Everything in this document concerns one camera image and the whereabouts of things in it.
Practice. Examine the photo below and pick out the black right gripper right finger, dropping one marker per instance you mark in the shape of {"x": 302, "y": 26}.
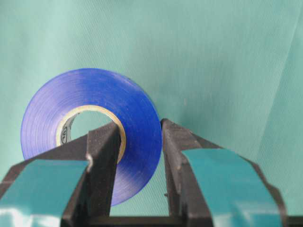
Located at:
{"x": 210, "y": 186}

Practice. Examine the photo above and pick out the green table cloth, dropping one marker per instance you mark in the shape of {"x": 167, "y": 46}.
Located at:
{"x": 231, "y": 71}

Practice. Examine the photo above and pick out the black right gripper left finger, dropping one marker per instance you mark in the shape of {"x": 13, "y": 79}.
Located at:
{"x": 64, "y": 186}

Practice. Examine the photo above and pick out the blue tape roll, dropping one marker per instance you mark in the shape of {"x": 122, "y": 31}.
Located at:
{"x": 107, "y": 92}

